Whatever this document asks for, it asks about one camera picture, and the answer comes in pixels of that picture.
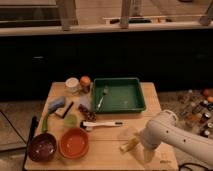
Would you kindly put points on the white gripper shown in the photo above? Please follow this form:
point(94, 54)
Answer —
point(148, 155)

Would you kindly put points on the yellow banana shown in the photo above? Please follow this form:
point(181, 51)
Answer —
point(129, 145)

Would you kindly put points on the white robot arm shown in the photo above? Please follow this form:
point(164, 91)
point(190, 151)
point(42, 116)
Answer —
point(162, 128)

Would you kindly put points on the green plastic tray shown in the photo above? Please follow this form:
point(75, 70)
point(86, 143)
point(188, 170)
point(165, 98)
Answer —
point(124, 95)

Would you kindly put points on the bunch of dark grapes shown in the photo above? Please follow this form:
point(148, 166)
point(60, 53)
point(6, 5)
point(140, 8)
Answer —
point(89, 115)

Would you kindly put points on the orange bowl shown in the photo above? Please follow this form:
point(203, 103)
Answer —
point(74, 143)

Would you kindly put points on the metal fork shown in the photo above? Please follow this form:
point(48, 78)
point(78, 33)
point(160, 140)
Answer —
point(104, 93)

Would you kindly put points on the black stick tool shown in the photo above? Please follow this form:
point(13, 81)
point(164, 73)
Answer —
point(66, 111)

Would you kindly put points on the orange lidded jar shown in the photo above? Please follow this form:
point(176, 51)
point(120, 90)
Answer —
point(85, 83)

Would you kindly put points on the white cup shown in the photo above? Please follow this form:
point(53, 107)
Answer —
point(72, 84)

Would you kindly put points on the dark purple bowl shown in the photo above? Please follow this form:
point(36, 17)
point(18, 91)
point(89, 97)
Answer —
point(42, 148)

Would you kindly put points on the green vegetable peeler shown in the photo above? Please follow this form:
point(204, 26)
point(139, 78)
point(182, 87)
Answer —
point(45, 123)

